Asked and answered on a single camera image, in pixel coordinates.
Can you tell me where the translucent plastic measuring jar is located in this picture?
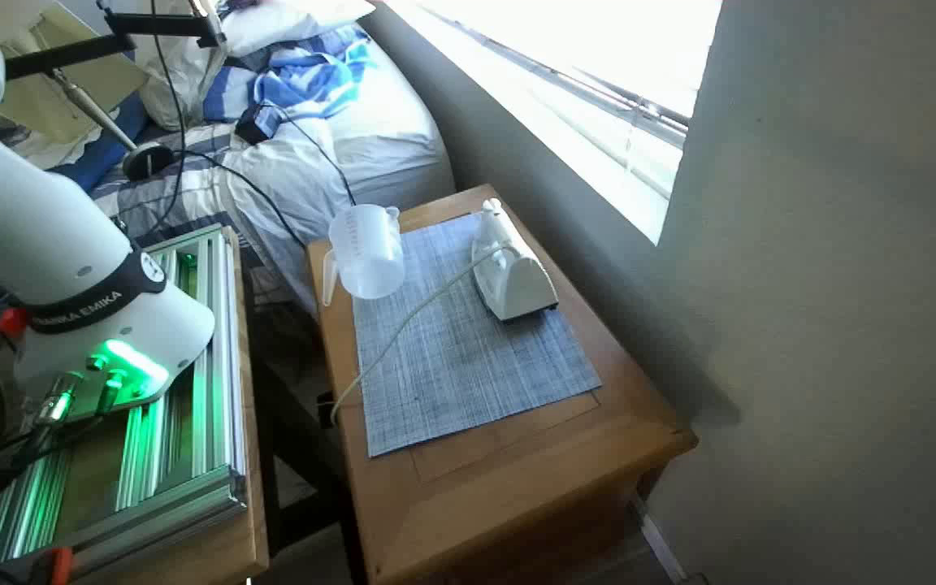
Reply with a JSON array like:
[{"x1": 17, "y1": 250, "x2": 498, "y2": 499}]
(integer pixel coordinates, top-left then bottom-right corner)
[{"x1": 324, "y1": 203, "x2": 409, "y2": 302}]

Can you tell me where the grey woven placemat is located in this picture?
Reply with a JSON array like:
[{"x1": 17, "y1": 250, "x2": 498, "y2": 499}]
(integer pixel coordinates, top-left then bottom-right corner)
[{"x1": 347, "y1": 213, "x2": 604, "y2": 462}]

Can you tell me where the white mattress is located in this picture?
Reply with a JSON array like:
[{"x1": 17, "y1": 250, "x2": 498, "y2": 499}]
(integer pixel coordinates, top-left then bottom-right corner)
[{"x1": 178, "y1": 25, "x2": 460, "y2": 319}]

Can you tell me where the white window sill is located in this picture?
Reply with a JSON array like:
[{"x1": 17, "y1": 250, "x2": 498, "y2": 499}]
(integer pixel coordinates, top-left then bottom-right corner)
[{"x1": 382, "y1": 0, "x2": 691, "y2": 248}]

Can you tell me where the wooden side table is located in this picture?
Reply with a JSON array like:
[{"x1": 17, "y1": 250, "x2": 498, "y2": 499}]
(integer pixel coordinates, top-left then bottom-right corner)
[{"x1": 307, "y1": 183, "x2": 703, "y2": 585}]

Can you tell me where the blue white striped cloth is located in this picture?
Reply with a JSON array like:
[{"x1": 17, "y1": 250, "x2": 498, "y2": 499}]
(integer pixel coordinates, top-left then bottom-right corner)
[{"x1": 202, "y1": 25, "x2": 375, "y2": 142}]

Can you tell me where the white pillow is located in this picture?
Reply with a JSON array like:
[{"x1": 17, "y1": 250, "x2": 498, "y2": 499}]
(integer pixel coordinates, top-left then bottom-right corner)
[{"x1": 218, "y1": 0, "x2": 382, "y2": 58}]

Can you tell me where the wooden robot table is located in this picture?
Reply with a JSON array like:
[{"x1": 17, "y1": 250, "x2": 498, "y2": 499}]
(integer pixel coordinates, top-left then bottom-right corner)
[{"x1": 0, "y1": 224, "x2": 272, "y2": 585}]

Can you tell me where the black stand bar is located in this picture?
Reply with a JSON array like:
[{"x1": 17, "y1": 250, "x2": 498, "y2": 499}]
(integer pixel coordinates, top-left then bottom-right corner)
[{"x1": 3, "y1": 9, "x2": 223, "y2": 83}]

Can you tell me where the white iron cord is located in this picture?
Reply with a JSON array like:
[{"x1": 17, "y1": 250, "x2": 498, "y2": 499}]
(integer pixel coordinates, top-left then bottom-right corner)
[{"x1": 329, "y1": 244, "x2": 511, "y2": 425}]

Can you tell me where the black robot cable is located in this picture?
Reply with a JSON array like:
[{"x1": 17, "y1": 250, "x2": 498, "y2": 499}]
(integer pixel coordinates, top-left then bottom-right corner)
[{"x1": 124, "y1": 0, "x2": 361, "y2": 248}]

